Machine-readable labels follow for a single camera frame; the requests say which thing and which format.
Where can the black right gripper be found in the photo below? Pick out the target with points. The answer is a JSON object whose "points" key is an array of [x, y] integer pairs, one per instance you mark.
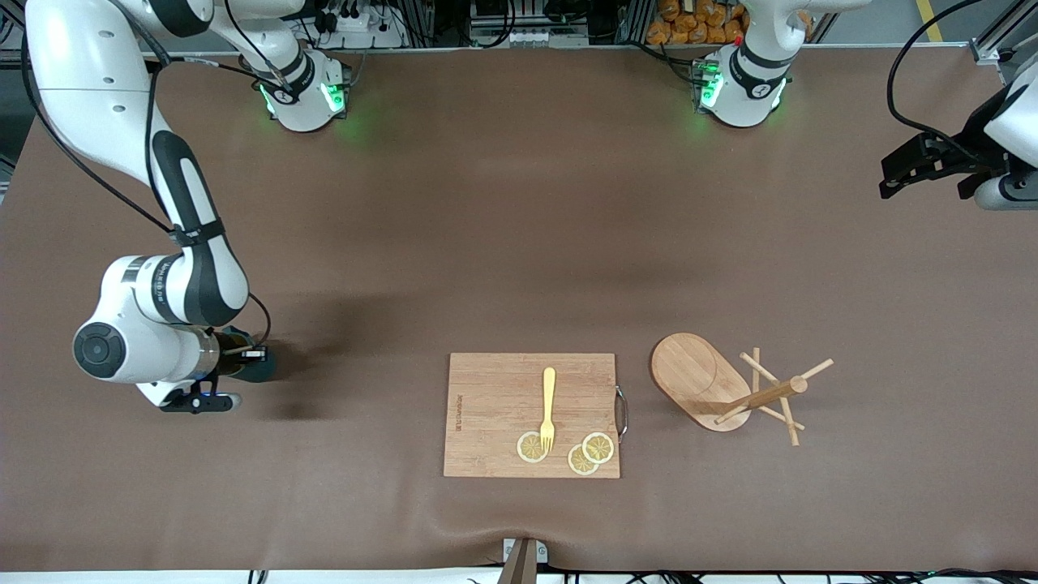
{"points": [[240, 362]]}

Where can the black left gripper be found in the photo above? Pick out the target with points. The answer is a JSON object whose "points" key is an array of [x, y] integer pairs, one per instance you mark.
{"points": [[967, 152]]}

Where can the dark green ribbed cup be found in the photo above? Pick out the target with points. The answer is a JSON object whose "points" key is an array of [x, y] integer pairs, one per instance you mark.
{"points": [[263, 371]]}

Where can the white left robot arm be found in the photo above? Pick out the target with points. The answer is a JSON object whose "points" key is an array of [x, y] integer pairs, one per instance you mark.
{"points": [[746, 89]]}

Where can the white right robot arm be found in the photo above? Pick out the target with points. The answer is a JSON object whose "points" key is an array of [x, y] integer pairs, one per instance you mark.
{"points": [[122, 349]]}

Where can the wooden mug tree rack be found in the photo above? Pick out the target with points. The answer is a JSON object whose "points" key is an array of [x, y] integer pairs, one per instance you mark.
{"points": [[689, 373]]}

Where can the wooden cutting board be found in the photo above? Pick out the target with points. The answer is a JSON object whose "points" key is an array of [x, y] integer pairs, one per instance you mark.
{"points": [[486, 405]]}

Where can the brown table mat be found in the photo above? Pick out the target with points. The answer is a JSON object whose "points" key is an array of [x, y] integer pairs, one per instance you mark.
{"points": [[486, 243]]}

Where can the lemon slice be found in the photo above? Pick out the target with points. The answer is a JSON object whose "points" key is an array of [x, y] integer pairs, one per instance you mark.
{"points": [[577, 464], [527, 448], [598, 448]]}

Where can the yellow plastic fork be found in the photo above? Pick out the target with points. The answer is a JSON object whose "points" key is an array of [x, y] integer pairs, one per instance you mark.
{"points": [[549, 389]]}

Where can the orange packaged goods pile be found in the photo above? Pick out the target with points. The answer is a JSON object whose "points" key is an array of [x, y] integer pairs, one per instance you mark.
{"points": [[689, 24]]}

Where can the white power strip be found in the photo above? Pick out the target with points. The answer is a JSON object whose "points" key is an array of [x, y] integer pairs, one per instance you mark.
{"points": [[361, 32]]}

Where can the long white socket strip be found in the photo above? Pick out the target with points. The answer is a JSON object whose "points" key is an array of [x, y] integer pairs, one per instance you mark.
{"points": [[527, 36]]}

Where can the aluminium frame post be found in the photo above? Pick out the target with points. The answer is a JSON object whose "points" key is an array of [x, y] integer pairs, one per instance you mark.
{"points": [[993, 40]]}

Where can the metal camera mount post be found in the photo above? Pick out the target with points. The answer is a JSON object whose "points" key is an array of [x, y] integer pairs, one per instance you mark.
{"points": [[521, 568]]}

